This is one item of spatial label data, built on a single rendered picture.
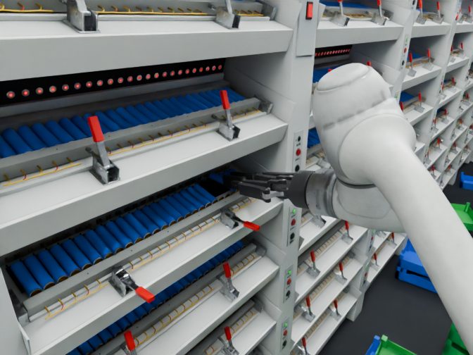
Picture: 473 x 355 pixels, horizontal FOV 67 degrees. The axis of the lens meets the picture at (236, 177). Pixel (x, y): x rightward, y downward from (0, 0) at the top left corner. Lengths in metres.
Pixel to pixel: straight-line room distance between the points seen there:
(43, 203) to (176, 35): 0.29
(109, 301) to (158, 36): 0.41
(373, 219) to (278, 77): 0.39
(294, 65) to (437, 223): 0.51
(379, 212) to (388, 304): 1.56
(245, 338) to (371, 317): 1.06
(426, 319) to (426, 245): 1.71
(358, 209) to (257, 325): 0.61
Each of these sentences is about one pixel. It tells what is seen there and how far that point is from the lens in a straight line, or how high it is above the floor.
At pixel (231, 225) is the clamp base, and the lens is 0.78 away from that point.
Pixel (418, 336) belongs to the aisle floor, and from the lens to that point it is 2.02.
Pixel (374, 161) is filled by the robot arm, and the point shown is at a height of 1.20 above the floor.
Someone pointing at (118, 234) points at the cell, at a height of 0.99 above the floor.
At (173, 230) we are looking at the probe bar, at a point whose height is 0.98.
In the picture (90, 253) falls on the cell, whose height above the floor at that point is 0.99.
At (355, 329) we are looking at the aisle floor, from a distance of 1.95.
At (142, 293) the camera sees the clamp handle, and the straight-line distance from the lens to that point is 0.60.
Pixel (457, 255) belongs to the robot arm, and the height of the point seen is 1.14.
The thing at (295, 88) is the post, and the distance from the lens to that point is 0.84.
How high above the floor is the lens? 1.35
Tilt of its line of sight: 23 degrees down
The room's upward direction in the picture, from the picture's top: straight up
